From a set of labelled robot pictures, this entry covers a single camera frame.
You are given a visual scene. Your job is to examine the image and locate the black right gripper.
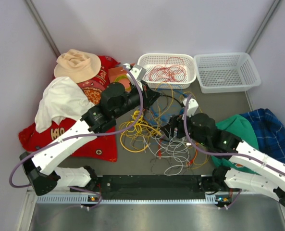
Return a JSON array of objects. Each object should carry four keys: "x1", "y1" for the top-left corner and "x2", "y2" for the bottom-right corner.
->
[{"x1": 161, "y1": 109, "x2": 209, "y2": 147}]

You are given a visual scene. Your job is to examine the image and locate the thin red orange wire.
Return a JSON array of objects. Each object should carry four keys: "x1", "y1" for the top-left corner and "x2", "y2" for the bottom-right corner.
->
[{"x1": 148, "y1": 64, "x2": 179, "y2": 83}]

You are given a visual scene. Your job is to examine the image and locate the bright yellow cable coil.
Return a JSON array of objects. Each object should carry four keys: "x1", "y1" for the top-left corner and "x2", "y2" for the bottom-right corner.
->
[{"x1": 119, "y1": 81, "x2": 175, "y2": 154}]

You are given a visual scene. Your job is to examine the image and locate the dark red thin wire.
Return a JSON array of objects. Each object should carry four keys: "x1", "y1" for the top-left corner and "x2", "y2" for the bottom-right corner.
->
[{"x1": 165, "y1": 56, "x2": 187, "y2": 82}]

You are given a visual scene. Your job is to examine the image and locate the orange yellow thin wire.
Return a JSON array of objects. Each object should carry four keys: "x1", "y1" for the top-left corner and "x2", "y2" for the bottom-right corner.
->
[{"x1": 186, "y1": 144, "x2": 209, "y2": 169}]

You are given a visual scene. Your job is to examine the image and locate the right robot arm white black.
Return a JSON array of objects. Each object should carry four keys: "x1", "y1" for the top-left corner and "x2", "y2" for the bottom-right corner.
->
[{"x1": 161, "y1": 113, "x2": 285, "y2": 207}]

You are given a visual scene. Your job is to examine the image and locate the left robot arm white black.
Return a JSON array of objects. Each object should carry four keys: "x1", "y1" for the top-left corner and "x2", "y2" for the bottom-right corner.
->
[{"x1": 20, "y1": 82, "x2": 161, "y2": 196}]

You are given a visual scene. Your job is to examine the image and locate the white oval perforated basket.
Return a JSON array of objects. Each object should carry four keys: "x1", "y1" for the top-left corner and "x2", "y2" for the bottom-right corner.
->
[{"x1": 137, "y1": 53, "x2": 196, "y2": 90}]

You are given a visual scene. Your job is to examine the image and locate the orange square box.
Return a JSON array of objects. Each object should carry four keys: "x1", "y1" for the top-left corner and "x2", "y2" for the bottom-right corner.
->
[{"x1": 108, "y1": 67, "x2": 131, "y2": 92}]

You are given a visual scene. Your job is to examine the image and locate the red patterned cloth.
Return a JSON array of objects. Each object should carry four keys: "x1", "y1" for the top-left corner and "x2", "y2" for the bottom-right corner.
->
[{"x1": 18, "y1": 56, "x2": 120, "y2": 162}]

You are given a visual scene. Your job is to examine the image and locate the green shirt orange logo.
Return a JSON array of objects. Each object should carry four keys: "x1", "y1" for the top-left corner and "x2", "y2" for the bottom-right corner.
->
[{"x1": 211, "y1": 115, "x2": 259, "y2": 174}]

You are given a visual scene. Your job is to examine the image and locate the white rectangular mesh basket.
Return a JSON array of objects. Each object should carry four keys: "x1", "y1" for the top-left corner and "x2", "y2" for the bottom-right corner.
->
[{"x1": 194, "y1": 52, "x2": 261, "y2": 94}]

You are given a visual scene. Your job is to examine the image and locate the beige bucket hat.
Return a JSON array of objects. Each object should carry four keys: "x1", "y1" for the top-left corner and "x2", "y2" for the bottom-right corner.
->
[{"x1": 53, "y1": 49, "x2": 101, "y2": 83}]

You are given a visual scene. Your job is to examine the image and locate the white t-shirt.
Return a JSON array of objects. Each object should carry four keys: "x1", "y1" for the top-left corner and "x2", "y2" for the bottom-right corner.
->
[{"x1": 35, "y1": 77, "x2": 94, "y2": 133}]

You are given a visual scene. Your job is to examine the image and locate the blue plaid cloth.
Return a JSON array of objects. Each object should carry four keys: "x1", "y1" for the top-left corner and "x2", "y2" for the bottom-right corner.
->
[{"x1": 242, "y1": 108, "x2": 285, "y2": 164}]

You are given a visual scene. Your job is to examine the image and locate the thick blue ethernet cable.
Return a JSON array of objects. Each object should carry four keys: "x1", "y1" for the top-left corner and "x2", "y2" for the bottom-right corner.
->
[{"x1": 151, "y1": 89, "x2": 190, "y2": 121}]

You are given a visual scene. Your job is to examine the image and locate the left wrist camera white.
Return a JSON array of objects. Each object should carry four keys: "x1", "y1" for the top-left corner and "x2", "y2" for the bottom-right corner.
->
[{"x1": 122, "y1": 63, "x2": 147, "y2": 84}]

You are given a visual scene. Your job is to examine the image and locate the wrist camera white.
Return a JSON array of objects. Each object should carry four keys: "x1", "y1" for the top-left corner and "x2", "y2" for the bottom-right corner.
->
[
  {"x1": 182, "y1": 97, "x2": 198, "y2": 117},
  {"x1": 122, "y1": 63, "x2": 147, "y2": 84}
]

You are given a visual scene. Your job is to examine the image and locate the black cable loop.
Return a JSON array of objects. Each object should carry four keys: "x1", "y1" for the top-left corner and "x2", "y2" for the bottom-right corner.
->
[{"x1": 156, "y1": 94, "x2": 184, "y2": 109}]

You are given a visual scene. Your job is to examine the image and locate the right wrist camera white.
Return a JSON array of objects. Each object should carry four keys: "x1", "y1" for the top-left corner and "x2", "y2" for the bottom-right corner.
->
[{"x1": 182, "y1": 97, "x2": 198, "y2": 117}]

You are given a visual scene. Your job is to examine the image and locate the yellow green wire coil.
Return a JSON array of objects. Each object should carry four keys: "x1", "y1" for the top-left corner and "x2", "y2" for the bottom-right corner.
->
[{"x1": 115, "y1": 75, "x2": 130, "y2": 84}]

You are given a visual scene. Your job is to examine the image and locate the thick yellow ethernet cable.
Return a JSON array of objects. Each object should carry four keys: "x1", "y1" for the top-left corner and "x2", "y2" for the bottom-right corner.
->
[{"x1": 120, "y1": 129, "x2": 162, "y2": 154}]

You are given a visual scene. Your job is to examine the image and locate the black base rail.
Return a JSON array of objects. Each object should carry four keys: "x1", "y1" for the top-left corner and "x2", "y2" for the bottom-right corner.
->
[{"x1": 83, "y1": 175, "x2": 229, "y2": 200}]

